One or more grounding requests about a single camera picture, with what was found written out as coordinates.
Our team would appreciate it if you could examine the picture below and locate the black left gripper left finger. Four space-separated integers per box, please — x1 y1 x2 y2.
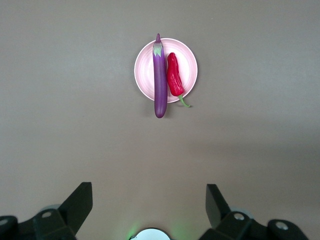
33 181 94 240

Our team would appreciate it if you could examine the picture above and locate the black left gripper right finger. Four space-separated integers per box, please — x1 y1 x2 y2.
198 183 266 240

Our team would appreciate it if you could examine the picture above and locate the red chili pepper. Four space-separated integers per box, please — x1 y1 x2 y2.
166 52 192 108

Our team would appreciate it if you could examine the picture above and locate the long purple eggplant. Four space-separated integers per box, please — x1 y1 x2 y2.
152 33 169 119

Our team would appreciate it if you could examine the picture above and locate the pink plate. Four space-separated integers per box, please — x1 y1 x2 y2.
134 37 199 104

